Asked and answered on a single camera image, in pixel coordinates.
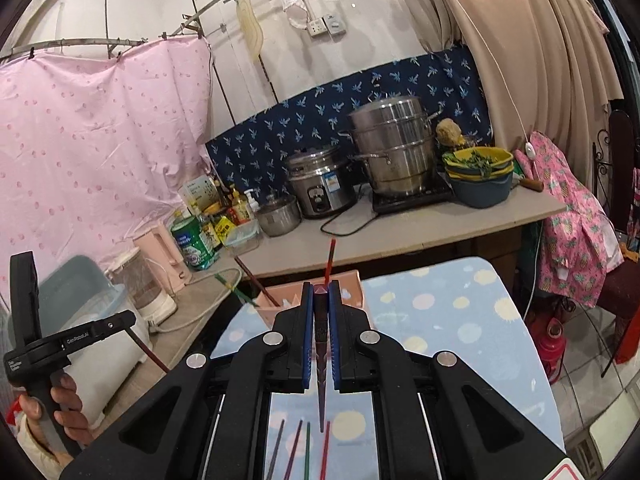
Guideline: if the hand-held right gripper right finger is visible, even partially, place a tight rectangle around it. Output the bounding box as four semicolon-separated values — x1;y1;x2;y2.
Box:
327;280;572;480

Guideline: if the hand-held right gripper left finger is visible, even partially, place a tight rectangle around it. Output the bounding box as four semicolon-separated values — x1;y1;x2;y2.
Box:
60;280;316;480

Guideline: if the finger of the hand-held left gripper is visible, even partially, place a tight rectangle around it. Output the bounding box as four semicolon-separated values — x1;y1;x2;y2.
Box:
62;310;137;357

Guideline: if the pink perforated utensil holder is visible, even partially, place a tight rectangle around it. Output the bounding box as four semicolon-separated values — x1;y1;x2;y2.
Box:
255;270;373;331

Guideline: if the dark red chopstick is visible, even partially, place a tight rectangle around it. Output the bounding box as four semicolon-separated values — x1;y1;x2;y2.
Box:
234;255;280;307
285;419;304;480
126;325;171;374

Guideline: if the person's left hand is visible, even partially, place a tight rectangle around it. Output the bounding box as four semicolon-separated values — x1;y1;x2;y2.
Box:
17;372;96;457

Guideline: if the white dish rack with lid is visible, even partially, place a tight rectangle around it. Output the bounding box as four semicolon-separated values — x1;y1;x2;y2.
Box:
35;255;151;416

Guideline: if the pink electric kettle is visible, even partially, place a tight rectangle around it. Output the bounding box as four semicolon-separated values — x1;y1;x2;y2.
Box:
132;225;191;296

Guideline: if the dark brown chopstick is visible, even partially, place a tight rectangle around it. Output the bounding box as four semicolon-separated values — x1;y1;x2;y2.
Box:
265;419;286;480

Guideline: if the blue dotted tablecloth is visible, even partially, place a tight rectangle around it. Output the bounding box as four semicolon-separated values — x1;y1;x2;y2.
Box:
210;257;566;480

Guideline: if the clear plastic container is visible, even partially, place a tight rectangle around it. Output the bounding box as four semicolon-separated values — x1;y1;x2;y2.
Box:
222;222;261;253

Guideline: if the green tin can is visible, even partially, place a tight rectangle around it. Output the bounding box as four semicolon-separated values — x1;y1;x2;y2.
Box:
171;215;220;272

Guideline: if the grey wooden counter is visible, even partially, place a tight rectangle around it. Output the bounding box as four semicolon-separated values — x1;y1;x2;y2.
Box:
115;180;566;411

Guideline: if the small steel pot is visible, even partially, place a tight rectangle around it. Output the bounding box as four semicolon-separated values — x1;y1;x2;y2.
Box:
256;194;302;237

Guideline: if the yellow packet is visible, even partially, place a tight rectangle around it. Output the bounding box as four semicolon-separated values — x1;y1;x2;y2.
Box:
215;217;238;246

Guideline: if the yellow pump bottle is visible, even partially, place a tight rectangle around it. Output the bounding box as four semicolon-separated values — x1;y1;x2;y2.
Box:
235;189;261;226

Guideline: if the steel rice cooker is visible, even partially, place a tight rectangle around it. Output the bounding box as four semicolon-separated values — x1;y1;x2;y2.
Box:
285;145;358;219

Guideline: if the black induction cooker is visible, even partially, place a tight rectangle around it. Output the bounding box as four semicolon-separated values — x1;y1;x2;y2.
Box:
370;175;456;214

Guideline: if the pink dotted curtain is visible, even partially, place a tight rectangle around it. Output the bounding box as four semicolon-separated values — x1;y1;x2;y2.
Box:
0;35;216;311

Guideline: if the large steel steamer pot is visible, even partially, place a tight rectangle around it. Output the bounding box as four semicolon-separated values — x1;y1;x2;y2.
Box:
340;96;443;198

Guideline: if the blue plastic basin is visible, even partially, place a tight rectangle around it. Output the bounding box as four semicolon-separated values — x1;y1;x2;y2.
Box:
450;170;515;210

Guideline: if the blue leaf-print cloth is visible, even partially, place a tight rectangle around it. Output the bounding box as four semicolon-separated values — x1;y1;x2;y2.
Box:
205;42;496;196

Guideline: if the yellow bowl of greens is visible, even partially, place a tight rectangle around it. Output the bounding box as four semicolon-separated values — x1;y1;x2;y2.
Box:
442;146;515;178

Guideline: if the brown loofah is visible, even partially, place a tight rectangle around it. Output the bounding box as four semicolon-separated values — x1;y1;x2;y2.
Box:
436;119;465;148

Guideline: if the pink pineapple-print apron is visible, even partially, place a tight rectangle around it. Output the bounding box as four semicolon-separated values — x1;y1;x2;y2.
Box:
515;130;626;308

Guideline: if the dark wooden chair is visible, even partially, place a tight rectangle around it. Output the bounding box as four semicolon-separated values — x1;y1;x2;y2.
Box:
592;110;640;378

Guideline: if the beige curtain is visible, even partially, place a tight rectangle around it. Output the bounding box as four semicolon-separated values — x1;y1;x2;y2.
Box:
390;0;626;171

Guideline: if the white power cable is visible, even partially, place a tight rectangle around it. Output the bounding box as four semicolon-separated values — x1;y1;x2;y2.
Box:
150;267;243;335

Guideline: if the black power cable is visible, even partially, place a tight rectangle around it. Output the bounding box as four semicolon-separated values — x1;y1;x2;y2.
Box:
320;182;391;237

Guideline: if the white cord with switch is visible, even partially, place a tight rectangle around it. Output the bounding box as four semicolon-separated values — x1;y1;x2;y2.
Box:
422;0;538;161

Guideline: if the metal curtain rail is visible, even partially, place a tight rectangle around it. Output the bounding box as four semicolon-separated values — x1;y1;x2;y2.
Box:
0;0;301;61

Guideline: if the wall socket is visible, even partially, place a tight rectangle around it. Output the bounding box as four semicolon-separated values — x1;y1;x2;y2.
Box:
307;12;347;39

